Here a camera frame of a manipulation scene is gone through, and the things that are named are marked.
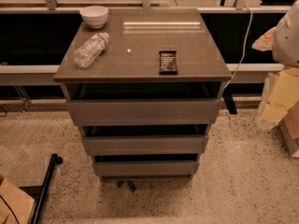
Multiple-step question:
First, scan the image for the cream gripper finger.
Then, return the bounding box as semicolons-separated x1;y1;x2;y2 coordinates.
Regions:
252;27;277;51
255;67;299;131

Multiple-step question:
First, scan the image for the grey bottom drawer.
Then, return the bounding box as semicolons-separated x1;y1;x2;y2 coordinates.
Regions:
93;161;199;177

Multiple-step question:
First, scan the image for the grey drawer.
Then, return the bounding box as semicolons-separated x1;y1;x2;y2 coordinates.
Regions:
93;161;199;177
66;99;220;126
82;135;208;156

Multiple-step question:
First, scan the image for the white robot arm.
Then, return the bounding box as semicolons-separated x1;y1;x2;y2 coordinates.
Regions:
252;1;299;130

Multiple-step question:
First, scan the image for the grey top drawer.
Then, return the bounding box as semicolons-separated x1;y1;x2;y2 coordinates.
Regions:
66;99;220;126

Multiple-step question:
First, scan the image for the grey middle drawer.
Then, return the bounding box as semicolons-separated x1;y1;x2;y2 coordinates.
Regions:
82;135;208;156

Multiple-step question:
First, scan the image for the grey drawer cabinet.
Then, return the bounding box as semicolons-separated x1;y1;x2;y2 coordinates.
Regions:
54;8;231;179

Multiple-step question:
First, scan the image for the cardboard box right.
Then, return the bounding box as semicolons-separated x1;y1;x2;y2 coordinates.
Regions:
279;101;299;158

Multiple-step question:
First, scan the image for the cardboard box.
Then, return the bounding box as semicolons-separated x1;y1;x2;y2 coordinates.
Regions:
0;175;35;224
279;101;299;158

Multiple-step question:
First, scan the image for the black snack bar packet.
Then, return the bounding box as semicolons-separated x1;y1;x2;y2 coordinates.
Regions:
159;50;178;75

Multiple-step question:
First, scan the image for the white ceramic bowl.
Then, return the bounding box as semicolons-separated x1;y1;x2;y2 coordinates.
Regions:
79;6;108;28

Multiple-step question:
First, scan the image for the clear plastic water bottle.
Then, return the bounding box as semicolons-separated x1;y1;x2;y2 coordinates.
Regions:
73;33;109;68

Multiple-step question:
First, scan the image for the black metal stand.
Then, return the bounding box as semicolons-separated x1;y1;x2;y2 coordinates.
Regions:
21;154;63;224

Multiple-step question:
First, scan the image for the cardboard box bottom left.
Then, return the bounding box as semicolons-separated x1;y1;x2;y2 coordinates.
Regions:
0;175;35;224

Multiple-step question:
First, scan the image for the white cable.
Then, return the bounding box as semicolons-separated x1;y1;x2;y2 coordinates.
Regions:
222;5;254;91

